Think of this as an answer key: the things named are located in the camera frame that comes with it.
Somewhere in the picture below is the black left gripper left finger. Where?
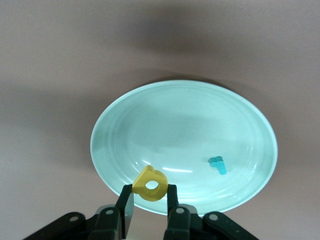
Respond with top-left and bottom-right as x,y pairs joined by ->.
22,183 -> 136,240

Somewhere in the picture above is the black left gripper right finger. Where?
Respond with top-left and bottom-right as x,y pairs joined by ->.
162,184 -> 261,240

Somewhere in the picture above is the yellow letter a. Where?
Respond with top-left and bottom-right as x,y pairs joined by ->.
131,165 -> 168,202

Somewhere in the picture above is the teal letter r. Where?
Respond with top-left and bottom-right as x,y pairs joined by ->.
208,156 -> 228,176

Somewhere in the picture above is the green round plate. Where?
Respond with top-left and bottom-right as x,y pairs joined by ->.
90,79 -> 279,216

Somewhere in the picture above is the brown table cover sheet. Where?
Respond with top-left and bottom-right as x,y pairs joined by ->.
0,0 -> 320,240

